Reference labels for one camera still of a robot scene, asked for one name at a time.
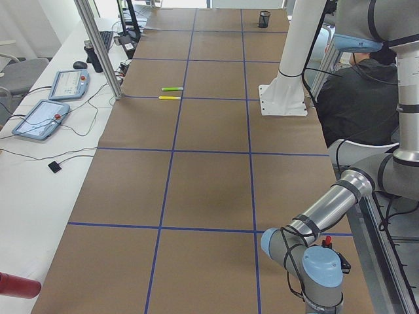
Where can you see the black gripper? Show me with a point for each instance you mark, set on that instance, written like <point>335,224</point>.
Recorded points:
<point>326,244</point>

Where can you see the red marker pen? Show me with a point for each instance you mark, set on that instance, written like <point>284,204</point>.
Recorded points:
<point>327,242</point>

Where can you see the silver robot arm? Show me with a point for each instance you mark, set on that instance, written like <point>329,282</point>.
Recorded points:
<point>361,26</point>

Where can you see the seated person in black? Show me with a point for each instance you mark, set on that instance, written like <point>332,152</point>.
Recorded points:
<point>359,103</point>

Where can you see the brown paper table mat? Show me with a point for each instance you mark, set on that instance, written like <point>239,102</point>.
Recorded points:
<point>170,215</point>

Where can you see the yellow marker pen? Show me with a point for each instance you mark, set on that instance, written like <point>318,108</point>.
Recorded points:
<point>176,98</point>

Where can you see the green marker pen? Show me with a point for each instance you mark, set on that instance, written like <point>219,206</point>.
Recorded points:
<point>172,89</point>

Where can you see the far black mesh cup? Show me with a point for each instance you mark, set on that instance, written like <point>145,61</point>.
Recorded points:
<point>264,17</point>

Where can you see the small black sensor box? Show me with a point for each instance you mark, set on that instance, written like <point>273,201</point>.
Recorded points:
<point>54,166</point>

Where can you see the labelled black box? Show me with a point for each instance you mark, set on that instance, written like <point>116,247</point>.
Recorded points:
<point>127,43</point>

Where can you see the black water bottle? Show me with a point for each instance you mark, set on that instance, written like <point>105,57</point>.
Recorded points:
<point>93,58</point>

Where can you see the upper teach pendant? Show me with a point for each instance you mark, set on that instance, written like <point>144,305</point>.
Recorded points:
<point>69,85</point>

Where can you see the teach pendant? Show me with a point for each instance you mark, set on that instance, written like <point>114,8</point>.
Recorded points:
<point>69,85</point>
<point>43,120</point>

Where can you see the black keyboard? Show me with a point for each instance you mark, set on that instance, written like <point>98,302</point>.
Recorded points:
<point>107,38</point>

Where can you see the black computer mouse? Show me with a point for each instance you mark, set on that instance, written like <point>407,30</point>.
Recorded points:
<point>80,65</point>

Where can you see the lower teach pendant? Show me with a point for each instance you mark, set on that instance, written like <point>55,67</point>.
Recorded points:
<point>43,120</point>

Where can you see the red bottle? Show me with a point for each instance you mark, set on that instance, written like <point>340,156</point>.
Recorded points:
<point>19,287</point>

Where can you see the white camera pole base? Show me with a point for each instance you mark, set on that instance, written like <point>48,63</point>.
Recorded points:
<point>284,96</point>

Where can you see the aluminium frame post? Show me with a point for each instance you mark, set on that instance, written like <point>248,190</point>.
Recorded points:
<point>87,17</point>

